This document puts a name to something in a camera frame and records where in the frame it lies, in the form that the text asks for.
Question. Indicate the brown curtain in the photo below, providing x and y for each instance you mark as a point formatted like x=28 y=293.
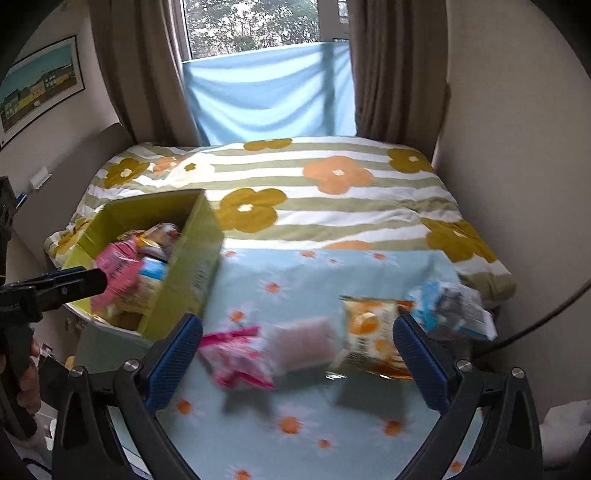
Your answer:
x=397 y=69
x=143 y=69

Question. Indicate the green cardboard box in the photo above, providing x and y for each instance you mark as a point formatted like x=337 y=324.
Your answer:
x=194 y=272

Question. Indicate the black clothes rack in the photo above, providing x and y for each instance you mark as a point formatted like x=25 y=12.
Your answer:
x=554 y=314

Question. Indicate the orange yellow snack packet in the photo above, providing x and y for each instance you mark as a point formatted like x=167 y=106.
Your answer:
x=369 y=327

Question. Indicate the daisy print tablecloth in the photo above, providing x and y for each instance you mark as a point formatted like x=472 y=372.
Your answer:
x=295 y=286

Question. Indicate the white blue snack packet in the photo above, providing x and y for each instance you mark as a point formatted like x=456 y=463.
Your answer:
x=452 y=304

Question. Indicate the small blue item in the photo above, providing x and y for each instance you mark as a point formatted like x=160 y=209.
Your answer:
x=21 y=200

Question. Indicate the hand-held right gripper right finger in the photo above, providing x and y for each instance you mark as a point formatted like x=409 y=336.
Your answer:
x=418 y=360

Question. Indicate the pink striped snack packet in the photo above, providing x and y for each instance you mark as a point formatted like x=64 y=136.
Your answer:
x=117 y=267

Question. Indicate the window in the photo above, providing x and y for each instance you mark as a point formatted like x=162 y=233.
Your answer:
x=254 y=23

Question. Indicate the cream garment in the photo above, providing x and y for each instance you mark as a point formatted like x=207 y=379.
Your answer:
x=568 y=429

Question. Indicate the light blue cloth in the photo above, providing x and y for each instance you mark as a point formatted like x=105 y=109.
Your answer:
x=268 y=101

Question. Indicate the pale pink snack packet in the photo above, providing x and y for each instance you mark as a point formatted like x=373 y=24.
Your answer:
x=304 y=341

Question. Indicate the blue label snack packet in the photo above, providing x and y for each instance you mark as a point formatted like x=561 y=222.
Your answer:
x=152 y=272

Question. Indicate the pink white snack packet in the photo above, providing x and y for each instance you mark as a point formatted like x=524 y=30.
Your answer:
x=235 y=360

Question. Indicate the person's left hand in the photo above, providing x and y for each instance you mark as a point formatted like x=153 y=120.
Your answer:
x=31 y=383

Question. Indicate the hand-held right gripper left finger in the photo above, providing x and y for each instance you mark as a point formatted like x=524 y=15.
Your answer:
x=173 y=355

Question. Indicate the grey bed headboard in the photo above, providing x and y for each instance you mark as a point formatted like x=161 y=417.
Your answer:
x=78 y=184

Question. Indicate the flower print striped blanket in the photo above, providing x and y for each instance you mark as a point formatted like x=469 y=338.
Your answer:
x=346 y=217

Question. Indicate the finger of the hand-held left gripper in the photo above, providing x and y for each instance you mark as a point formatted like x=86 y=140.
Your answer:
x=69 y=290
x=64 y=276

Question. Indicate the framed wall picture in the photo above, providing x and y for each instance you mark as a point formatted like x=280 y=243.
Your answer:
x=37 y=92

